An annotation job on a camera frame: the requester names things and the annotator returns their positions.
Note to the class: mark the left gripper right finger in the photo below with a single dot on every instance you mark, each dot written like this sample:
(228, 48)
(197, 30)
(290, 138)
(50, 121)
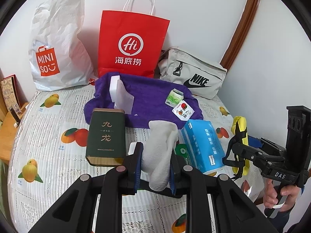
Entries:
(213, 204)

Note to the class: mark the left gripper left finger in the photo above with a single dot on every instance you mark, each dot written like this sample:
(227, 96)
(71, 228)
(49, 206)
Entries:
(94, 201)

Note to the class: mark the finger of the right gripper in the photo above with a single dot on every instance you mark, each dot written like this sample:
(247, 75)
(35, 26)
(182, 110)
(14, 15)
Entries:
(245, 152)
(254, 142)

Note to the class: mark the green wet wipe packet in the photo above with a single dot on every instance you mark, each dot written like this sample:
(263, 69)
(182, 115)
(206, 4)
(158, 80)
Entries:
(181, 150)

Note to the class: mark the strawberry snack packet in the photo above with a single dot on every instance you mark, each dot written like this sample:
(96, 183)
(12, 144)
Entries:
(183, 111)

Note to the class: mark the white cloth glove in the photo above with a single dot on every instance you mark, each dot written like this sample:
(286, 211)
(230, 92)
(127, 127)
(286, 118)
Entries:
(157, 153)

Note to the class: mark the green tissue pack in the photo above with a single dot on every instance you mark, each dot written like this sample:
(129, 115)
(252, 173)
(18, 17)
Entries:
(175, 97)

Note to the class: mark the white mesh pouch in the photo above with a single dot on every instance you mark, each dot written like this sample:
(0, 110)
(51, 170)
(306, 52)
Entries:
(123, 99)

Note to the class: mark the blue tissue box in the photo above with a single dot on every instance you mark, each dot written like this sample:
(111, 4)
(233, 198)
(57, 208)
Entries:
(203, 146)

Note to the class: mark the fruit print tablecloth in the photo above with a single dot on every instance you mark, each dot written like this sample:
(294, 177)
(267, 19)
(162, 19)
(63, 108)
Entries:
(44, 164)

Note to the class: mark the dark green tea tin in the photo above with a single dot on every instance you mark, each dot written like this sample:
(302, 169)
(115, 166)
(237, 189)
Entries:
(106, 138)

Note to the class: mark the grey Nike waist bag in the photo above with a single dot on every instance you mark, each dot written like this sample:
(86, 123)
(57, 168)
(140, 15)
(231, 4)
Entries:
(202, 78)

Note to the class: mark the wooden nightstand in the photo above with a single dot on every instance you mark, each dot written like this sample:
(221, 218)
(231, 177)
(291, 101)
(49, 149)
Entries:
(7, 135)

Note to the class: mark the purple fabric tray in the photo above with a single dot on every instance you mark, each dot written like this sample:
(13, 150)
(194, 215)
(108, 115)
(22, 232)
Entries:
(149, 100)

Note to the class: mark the small glass bottle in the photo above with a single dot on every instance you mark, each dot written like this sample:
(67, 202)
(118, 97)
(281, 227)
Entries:
(15, 116)

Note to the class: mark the patterned book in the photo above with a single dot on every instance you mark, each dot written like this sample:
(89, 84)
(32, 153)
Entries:
(9, 92)

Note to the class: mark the white Miniso plastic bag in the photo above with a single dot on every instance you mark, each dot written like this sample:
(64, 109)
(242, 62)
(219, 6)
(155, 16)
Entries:
(58, 59)

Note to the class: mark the red Haidilao paper bag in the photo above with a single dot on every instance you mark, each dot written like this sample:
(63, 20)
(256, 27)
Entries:
(130, 42)

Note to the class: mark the brown wooden door frame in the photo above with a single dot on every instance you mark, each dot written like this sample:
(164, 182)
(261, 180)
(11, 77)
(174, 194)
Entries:
(240, 33)

